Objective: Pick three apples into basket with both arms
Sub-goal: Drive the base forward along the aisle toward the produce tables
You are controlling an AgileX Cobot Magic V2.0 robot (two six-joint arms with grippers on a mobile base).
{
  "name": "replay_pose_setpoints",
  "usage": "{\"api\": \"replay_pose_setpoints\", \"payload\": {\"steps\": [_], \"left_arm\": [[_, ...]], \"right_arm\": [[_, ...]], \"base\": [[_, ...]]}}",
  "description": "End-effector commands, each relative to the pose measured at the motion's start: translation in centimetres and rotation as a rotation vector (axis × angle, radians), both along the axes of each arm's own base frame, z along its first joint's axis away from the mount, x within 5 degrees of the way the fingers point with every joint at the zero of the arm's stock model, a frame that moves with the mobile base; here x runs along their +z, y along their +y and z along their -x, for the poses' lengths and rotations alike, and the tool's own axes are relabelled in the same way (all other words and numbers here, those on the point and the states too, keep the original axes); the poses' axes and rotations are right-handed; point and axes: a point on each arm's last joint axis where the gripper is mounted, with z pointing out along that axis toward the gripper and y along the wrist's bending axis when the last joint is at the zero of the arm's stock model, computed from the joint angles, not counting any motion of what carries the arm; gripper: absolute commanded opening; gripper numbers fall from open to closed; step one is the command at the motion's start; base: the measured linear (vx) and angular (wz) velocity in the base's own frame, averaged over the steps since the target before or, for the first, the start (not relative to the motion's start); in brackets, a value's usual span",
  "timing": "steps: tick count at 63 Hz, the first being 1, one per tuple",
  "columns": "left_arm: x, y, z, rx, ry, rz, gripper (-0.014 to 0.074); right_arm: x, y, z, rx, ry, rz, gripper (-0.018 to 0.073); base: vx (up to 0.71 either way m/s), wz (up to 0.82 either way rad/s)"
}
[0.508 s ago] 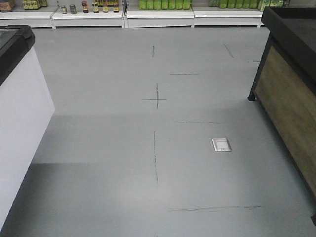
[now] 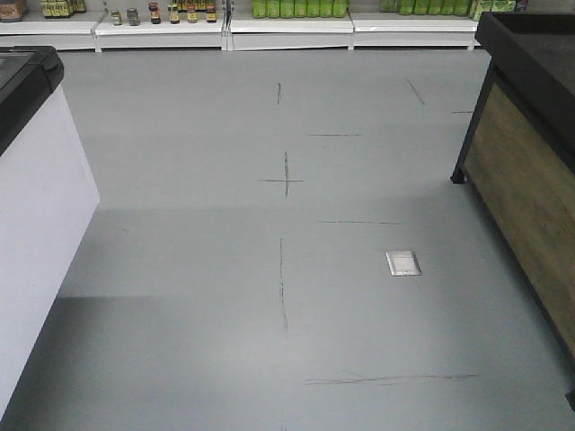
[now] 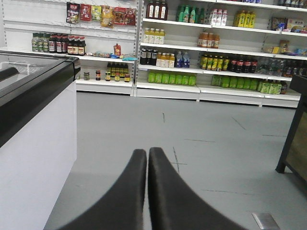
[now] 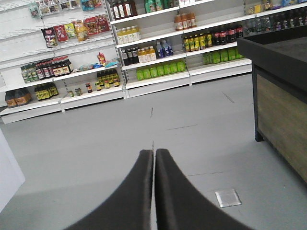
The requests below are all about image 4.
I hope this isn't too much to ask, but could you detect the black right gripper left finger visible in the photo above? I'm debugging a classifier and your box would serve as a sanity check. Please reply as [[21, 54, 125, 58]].
[[67, 150, 154, 230]]

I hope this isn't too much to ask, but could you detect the silver floor outlet plate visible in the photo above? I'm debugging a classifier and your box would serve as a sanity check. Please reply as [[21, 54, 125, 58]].
[[215, 188, 242, 208]]

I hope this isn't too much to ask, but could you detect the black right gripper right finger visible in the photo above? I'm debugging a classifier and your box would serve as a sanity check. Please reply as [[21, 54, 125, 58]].
[[155, 149, 249, 230]]

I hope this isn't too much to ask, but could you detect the black wooden produce stand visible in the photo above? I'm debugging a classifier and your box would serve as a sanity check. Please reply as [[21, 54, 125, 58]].
[[237, 25, 307, 180]]

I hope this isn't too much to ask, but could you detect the white store shelving unit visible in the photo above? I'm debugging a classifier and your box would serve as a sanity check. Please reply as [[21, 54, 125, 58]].
[[0, 0, 306, 124]]

